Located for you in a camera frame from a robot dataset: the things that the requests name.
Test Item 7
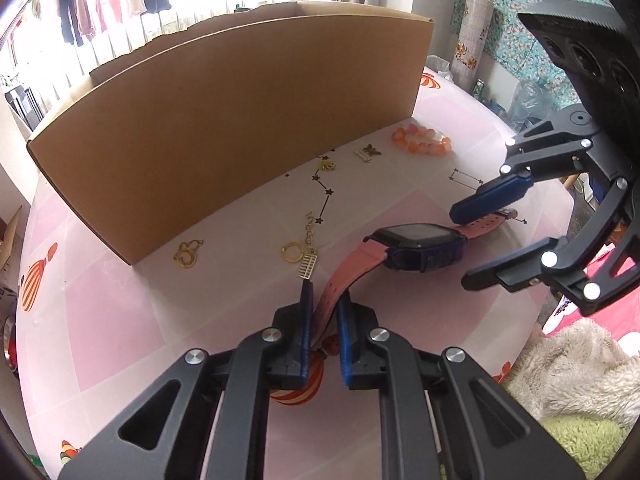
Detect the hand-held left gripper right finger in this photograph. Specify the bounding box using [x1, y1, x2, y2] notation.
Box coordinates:
[336, 294, 586, 480]

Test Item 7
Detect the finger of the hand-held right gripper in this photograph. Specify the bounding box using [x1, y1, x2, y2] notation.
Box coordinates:
[462, 177, 640, 317]
[449, 107, 606, 226]

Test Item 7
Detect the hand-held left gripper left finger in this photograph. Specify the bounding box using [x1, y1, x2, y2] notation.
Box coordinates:
[57, 280, 317, 480]

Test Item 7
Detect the pink strap smart watch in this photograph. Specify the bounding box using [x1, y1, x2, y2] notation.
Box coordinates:
[311, 208, 518, 356]

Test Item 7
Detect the brown cardboard box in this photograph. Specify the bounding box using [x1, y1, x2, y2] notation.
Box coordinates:
[26, 1, 435, 267]

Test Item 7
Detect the clear plastic bag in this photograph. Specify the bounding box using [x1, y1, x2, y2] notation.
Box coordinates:
[507, 77, 556, 126]

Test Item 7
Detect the teal floral cloth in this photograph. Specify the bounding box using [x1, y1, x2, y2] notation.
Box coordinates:
[450, 0, 576, 93]

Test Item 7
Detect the pink printed tablecloth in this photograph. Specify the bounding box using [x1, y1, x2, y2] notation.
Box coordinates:
[15, 65, 576, 480]

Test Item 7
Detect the roll of printed paper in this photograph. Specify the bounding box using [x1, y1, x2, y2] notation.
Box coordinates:
[452, 0, 496, 96]

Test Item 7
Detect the pink printed cloth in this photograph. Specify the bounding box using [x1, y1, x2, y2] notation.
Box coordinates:
[542, 255, 640, 343]

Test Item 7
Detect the beige fleece blanket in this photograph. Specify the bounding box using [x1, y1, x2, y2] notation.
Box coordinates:
[505, 317, 640, 431]

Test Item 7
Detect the white plastic bag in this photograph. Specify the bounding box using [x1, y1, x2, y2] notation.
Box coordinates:
[425, 55, 456, 82]

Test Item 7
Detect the green fleece blanket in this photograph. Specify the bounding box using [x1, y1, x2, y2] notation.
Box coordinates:
[542, 412, 636, 480]

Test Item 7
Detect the white ribbed panel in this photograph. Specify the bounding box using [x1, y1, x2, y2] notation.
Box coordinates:
[0, 7, 251, 111]

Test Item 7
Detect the black metal rack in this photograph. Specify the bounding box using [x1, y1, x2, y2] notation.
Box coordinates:
[5, 85, 42, 131]

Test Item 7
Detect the gold abacus keychain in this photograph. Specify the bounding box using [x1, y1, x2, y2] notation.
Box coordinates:
[281, 212, 321, 281]

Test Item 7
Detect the orange bead bracelet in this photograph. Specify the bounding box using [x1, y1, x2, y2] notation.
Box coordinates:
[390, 124, 453, 157]

